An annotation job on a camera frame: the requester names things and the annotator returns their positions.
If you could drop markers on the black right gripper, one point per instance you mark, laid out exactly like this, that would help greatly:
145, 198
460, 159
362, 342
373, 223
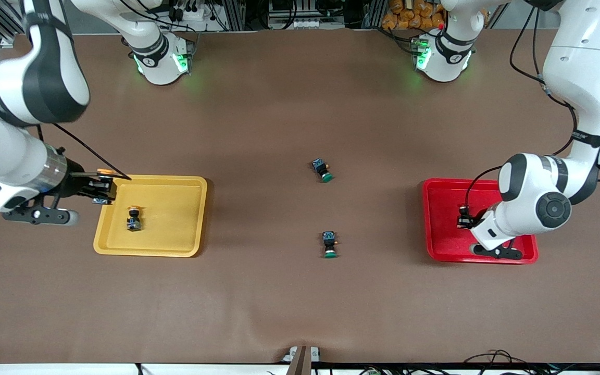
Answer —
77, 183

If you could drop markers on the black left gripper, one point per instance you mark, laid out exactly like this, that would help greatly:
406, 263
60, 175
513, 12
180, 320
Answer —
465, 218

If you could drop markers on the yellow push button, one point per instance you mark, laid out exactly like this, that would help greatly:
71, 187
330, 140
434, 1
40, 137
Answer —
134, 219
105, 171

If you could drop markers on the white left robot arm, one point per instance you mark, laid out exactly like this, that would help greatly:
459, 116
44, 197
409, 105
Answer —
581, 62

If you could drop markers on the red plastic tray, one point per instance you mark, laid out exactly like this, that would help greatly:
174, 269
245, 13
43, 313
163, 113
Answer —
443, 234

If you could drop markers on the yellow plastic tray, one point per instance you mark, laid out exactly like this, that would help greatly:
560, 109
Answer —
170, 219

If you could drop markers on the green push button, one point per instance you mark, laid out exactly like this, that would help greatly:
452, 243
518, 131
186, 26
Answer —
329, 244
323, 170

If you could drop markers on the brown table mat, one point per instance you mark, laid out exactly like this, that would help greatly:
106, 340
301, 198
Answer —
300, 302

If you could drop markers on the orange packaged goods pile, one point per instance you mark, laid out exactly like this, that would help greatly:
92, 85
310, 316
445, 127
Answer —
414, 15

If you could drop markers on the grey electronics rack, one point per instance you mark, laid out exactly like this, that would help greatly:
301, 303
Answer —
305, 13

